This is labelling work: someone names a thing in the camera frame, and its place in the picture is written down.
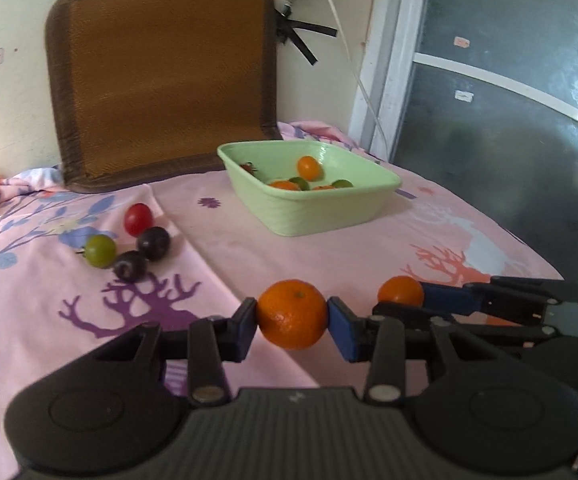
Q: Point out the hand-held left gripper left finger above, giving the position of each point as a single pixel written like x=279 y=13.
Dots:
x=243 y=332

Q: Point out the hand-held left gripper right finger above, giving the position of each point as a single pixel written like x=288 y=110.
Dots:
x=341 y=332

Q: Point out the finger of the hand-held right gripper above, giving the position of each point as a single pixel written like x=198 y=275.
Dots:
x=419 y=314
x=451 y=297

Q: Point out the small orange mandarin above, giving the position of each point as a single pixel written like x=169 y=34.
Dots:
x=400 y=291

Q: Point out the large orange mandarin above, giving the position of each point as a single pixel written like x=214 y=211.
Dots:
x=292 y=314

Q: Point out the light green plastic basin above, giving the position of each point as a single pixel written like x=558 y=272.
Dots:
x=314 y=210

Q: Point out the dark purple plum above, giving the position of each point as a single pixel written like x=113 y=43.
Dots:
x=153 y=242
x=130 y=265

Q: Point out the green round fruit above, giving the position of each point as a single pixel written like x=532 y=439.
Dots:
x=342 y=184
x=301 y=182

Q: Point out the red plum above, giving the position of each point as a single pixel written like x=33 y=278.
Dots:
x=137 y=219

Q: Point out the green plum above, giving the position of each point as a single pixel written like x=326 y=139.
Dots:
x=100 y=250

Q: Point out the red strawberry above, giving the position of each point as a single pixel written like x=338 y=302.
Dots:
x=248 y=167

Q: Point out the frosted glass door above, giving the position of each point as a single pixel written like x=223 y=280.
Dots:
x=509 y=120

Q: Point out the small white door sticker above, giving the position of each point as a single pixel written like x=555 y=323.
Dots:
x=463 y=95

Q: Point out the small pink door sticker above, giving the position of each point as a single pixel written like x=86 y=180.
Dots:
x=462 y=42

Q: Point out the brown woven seat cushion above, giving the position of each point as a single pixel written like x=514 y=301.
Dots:
x=159 y=75

